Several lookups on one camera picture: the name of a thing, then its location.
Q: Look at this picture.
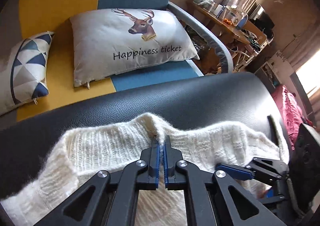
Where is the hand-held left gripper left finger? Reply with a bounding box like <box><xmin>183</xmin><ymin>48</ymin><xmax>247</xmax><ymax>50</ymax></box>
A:
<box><xmin>32</xmin><ymin>138</ymin><xmax>160</xmax><ymax>226</ymax></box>

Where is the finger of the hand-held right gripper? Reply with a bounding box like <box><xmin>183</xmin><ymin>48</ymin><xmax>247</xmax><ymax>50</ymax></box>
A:
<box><xmin>260</xmin><ymin>187</ymin><xmax>288</xmax><ymax>204</ymax></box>
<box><xmin>216</xmin><ymin>157</ymin><xmax>288</xmax><ymax>187</ymax></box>

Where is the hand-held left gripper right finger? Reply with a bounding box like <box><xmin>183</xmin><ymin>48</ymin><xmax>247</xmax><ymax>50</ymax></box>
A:
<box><xmin>164</xmin><ymin>136</ymin><xmax>288</xmax><ymax>226</ymax></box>

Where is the white knit sweater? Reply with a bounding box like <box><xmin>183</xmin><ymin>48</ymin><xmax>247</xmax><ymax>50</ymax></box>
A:
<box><xmin>0</xmin><ymin>112</ymin><xmax>290</xmax><ymax>226</ymax></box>

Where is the red fleece blanket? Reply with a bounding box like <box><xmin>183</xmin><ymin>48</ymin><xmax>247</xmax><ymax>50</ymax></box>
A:
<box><xmin>271</xmin><ymin>84</ymin><xmax>313</xmax><ymax>146</ymax></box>

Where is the deer print pillow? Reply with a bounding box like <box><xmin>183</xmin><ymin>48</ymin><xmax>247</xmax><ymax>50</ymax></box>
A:
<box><xmin>69</xmin><ymin>8</ymin><xmax>200</xmax><ymax>87</ymax></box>

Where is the wooden desk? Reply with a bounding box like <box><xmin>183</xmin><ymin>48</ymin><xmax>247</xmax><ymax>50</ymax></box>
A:
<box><xmin>192</xmin><ymin>3</ymin><xmax>268</xmax><ymax>50</ymax></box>

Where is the black flat screen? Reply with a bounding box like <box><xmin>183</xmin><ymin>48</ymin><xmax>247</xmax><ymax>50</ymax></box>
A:
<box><xmin>247</xmin><ymin>4</ymin><xmax>275</xmax><ymax>38</ymax></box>

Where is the blue chair back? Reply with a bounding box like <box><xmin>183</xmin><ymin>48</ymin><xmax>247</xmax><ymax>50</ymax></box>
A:
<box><xmin>236</xmin><ymin>14</ymin><xmax>249</xmax><ymax>30</ymax></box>

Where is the triangle print pillow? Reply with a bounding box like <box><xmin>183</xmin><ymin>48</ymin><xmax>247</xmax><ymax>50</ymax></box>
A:
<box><xmin>0</xmin><ymin>31</ymin><xmax>55</xmax><ymax>116</ymax></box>

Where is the group of glass jars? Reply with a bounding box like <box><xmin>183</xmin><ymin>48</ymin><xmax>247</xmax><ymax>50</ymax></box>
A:
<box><xmin>194</xmin><ymin>0</ymin><xmax>225</xmax><ymax>17</ymax></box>

